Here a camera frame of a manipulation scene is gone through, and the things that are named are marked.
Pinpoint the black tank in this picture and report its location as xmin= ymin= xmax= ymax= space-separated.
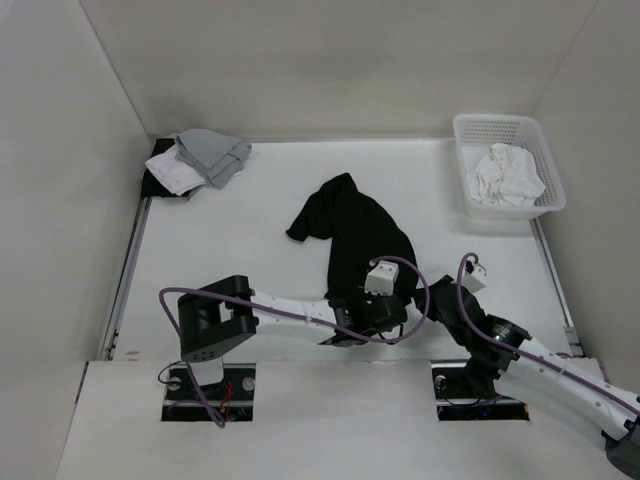
xmin=140 ymin=138 xmax=192 ymax=198
xmin=286 ymin=173 xmax=417 ymax=302

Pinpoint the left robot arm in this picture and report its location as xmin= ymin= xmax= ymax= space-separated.
xmin=177 ymin=275 xmax=408 ymax=399

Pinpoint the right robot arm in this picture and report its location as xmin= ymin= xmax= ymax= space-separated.
xmin=428 ymin=276 xmax=639 ymax=479

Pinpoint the white crumpled tank top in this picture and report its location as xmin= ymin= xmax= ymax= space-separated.
xmin=467 ymin=143 xmax=546 ymax=207

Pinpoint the grey folded tank top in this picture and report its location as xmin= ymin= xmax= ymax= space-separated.
xmin=174 ymin=129 xmax=252 ymax=189

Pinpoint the white folded tank top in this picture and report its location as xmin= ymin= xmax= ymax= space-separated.
xmin=145 ymin=145 xmax=206 ymax=196

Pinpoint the black folded tank top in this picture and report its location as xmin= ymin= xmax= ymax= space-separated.
xmin=140 ymin=138 xmax=192 ymax=198

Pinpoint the white plastic laundry basket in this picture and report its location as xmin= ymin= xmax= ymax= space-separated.
xmin=453 ymin=114 xmax=566 ymax=220

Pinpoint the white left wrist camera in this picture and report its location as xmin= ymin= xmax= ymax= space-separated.
xmin=364 ymin=260 xmax=399 ymax=296

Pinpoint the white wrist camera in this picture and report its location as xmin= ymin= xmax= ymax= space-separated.
xmin=364 ymin=260 xmax=399 ymax=296
xmin=462 ymin=261 xmax=488 ymax=294

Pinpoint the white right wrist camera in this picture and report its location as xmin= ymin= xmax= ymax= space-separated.
xmin=462 ymin=261 xmax=488 ymax=294

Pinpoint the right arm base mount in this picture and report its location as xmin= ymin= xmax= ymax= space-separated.
xmin=431 ymin=354 xmax=530 ymax=421

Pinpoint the right aluminium table rail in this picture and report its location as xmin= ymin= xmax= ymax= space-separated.
xmin=529 ymin=218 xmax=585 ymax=358

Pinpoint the aluminium table rail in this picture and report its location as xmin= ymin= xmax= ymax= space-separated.
xmin=529 ymin=218 xmax=585 ymax=358
xmin=97 ymin=198 xmax=152 ymax=361

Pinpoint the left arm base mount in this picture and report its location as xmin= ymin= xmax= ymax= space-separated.
xmin=156 ymin=362 xmax=256 ymax=423

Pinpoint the left aluminium table rail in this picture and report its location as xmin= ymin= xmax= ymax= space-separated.
xmin=97 ymin=198 xmax=152 ymax=361

